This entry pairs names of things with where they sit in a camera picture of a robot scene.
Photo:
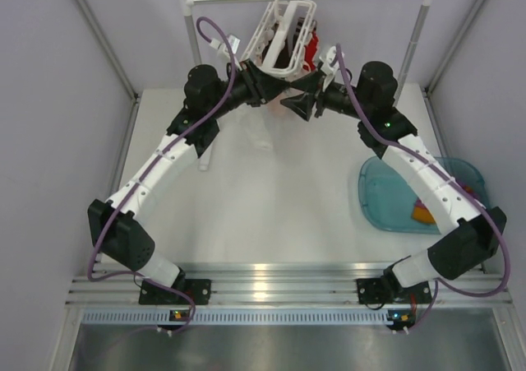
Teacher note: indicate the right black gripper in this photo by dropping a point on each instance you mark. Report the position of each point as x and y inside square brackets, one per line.
[315, 94]

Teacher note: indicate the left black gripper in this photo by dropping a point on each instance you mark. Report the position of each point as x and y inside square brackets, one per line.
[260, 86]

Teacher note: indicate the white sock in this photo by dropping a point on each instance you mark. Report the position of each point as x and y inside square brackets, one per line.
[253, 123]

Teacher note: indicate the white plastic clip hanger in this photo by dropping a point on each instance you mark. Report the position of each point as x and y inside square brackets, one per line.
[277, 24]

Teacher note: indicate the pink sock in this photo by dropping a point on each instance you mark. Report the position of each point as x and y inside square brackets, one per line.
[276, 108]

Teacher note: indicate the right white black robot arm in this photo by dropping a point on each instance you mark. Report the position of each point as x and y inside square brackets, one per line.
[471, 233]

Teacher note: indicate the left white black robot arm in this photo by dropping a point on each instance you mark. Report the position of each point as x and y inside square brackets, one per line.
[116, 224]

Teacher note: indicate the brown striped sock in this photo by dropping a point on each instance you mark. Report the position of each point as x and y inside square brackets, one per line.
[285, 53]

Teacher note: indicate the red sock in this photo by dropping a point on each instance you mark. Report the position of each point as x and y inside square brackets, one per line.
[311, 49]

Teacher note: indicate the teal plastic basket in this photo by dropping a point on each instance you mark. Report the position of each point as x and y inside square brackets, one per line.
[387, 201]

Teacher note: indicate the orange purple sock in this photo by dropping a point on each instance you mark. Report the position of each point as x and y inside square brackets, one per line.
[423, 212]

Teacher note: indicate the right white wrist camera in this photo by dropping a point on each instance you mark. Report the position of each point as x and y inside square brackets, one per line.
[329, 61]

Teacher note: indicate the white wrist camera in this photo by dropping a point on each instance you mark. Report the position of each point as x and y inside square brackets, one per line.
[223, 48]
[329, 61]

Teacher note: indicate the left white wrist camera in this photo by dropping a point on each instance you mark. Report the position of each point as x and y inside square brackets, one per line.
[223, 48]

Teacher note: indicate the aluminium mounting rail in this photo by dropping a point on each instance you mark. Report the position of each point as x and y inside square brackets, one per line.
[246, 285]

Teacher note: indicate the perforated cable duct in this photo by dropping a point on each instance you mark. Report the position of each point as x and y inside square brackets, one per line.
[248, 317]

